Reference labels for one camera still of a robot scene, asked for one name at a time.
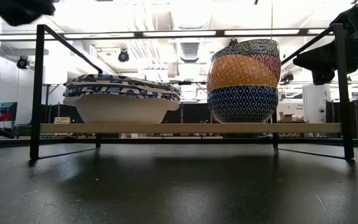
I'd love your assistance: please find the white cylindrical container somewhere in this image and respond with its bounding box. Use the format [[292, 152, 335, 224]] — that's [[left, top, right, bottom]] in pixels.
[[302, 83, 332, 124]]

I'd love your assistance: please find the brown cardboard box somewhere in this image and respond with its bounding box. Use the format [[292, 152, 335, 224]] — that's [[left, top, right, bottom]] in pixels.
[[279, 111, 295, 124]]

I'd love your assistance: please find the long ceiling light fixture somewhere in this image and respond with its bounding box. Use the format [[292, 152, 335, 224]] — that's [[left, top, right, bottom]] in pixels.
[[0, 29, 335, 41]]

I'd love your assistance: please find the black background device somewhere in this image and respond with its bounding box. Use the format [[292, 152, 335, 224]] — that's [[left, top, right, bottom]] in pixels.
[[13, 124, 32, 138]]

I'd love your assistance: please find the red patterned ceramic bowl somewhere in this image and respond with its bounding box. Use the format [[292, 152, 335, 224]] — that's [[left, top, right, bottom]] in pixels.
[[249, 53, 282, 80]]

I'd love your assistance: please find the grey floral bowl red inside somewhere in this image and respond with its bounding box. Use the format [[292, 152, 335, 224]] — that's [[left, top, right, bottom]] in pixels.
[[210, 38, 281, 63]]

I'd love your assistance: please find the red bar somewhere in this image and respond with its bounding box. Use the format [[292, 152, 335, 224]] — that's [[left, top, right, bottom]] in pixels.
[[0, 111, 12, 126]]

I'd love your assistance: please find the blue diamond ceramic bowl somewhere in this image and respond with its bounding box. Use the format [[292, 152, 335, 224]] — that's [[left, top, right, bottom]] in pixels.
[[206, 84, 280, 124]]

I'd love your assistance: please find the black metal wooden shelf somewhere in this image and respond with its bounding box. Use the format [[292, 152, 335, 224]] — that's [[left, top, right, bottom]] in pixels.
[[29, 23, 356, 161]]

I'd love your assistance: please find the orange patterned ceramic bowl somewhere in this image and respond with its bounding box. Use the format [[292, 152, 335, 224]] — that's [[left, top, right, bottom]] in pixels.
[[206, 54, 280, 93]]

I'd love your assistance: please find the white printed box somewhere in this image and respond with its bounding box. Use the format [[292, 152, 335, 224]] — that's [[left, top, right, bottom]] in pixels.
[[278, 101, 304, 118]]

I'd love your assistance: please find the black ceiling camera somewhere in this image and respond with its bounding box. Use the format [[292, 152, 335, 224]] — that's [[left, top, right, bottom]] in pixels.
[[117, 49, 131, 63], [16, 55, 30, 70], [280, 72, 295, 85]]

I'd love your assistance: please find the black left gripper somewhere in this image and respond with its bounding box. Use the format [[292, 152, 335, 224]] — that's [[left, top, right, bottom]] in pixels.
[[0, 0, 57, 27]]

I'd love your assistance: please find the background computer monitor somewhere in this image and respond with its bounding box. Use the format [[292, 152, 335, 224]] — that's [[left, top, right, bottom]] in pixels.
[[0, 101, 19, 123]]

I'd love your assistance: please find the ceiling air vent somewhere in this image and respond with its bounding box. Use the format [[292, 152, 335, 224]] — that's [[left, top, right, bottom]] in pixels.
[[180, 42, 200, 63]]

